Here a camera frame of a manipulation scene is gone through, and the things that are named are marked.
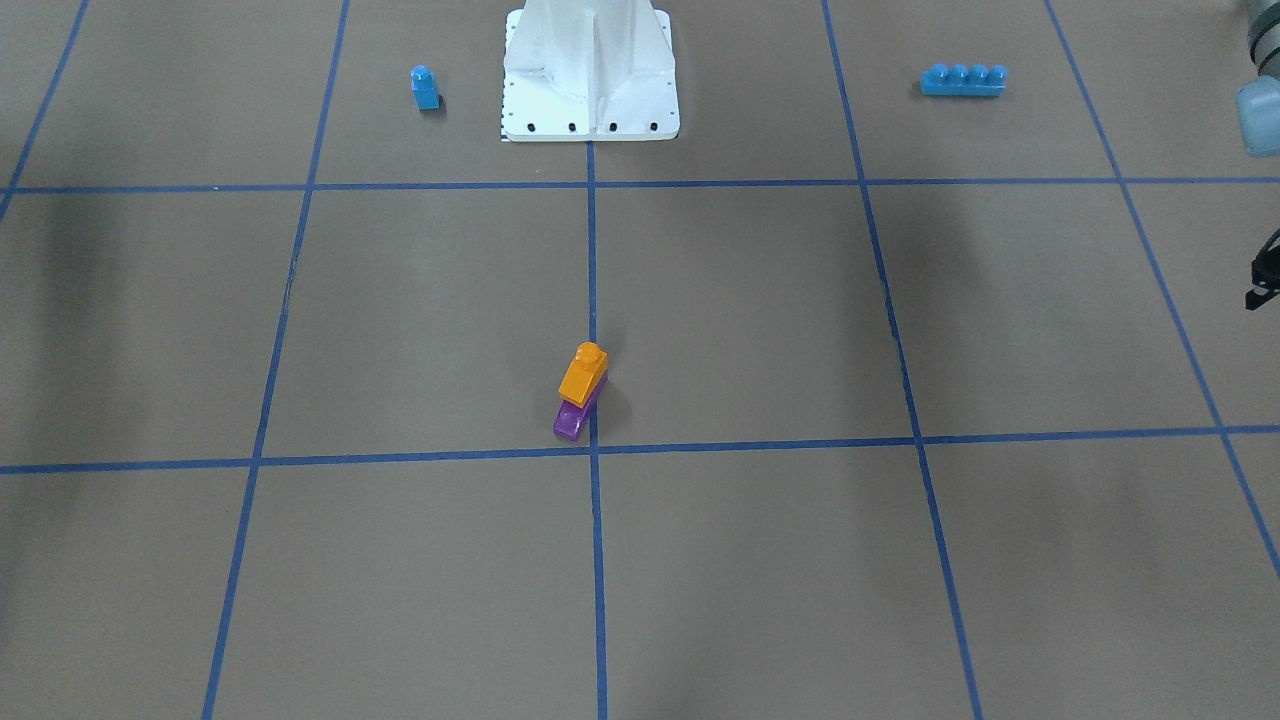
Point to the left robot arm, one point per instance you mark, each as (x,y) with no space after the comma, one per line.
(1257,109)

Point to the purple trapezoid block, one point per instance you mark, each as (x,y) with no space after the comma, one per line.
(571,419)

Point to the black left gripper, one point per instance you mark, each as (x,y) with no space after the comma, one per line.
(1266,280)

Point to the small blue block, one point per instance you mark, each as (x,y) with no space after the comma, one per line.
(424,89)

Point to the orange trapezoid block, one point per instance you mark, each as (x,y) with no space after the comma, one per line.
(585,372)

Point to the long blue studded block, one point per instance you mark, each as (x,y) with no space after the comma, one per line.
(960,80)

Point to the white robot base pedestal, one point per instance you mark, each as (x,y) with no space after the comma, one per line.
(589,71)

